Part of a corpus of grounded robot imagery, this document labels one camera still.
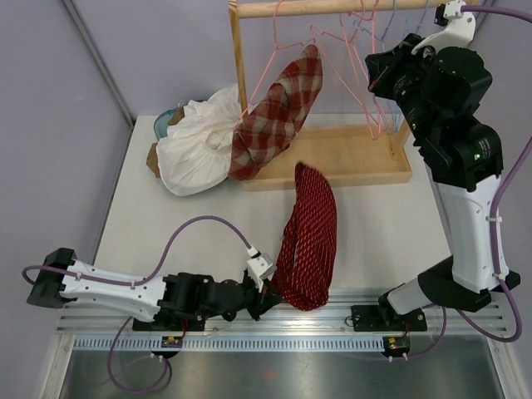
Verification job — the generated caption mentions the red plaid skirt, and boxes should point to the red plaid skirt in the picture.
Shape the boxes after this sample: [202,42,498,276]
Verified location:
[228,44,323,181]

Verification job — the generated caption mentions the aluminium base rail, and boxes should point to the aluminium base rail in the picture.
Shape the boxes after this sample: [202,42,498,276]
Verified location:
[56,289,510,336]

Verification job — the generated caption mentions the teal plastic tub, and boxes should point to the teal plastic tub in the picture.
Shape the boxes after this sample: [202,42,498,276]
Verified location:
[153,108,178,140]

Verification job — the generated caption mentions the white shirt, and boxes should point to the white shirt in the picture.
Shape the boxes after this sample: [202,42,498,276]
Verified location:
[167,99,216,139]

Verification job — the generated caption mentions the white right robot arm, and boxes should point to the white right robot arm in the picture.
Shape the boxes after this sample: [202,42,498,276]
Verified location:
[366,33,520,330]

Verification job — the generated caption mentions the red polka dot skirt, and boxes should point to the red polka dot skirt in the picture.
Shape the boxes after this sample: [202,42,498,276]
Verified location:
[272,162,337,311]

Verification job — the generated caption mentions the wooden clothes rack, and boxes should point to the wooden clothes rack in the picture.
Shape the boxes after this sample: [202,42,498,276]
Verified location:
[228,1,436,191]

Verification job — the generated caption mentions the brown skirt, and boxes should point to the brown skirt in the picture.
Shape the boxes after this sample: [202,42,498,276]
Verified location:
[146,106,185,179]

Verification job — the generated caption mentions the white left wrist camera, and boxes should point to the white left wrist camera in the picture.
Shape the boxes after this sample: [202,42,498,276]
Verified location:
[246,246,277,292]

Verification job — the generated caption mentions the blue wire hanger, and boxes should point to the blue wire hanger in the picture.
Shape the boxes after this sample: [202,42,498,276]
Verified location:
[352,0,400,133]
[403,0,430,35]

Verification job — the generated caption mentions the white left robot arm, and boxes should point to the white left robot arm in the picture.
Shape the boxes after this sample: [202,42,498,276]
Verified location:
[27,248,283,332]

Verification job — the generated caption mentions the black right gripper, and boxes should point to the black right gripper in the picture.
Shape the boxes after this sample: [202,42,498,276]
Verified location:
[368,34,443,142]

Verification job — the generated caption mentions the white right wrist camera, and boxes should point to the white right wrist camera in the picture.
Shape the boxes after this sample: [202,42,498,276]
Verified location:
[411,1,476,55]

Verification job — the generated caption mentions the white ruffled skirt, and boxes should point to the white ruffled skirt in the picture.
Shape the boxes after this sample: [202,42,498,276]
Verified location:
[156,84,241,196]

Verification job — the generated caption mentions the white slotted cable duct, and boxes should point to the white slotted cable duct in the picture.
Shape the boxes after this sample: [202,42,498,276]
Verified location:
[74,335,384,352]

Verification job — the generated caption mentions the pink wire hanger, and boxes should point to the pink wire hanger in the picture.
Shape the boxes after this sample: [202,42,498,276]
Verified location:
[239,0,316,120]
[339,1,388,137]
[309,19,383,140]

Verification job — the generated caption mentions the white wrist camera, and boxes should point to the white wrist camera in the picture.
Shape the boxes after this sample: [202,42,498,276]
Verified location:
[411,1,476,55]
[246,246,277,292]

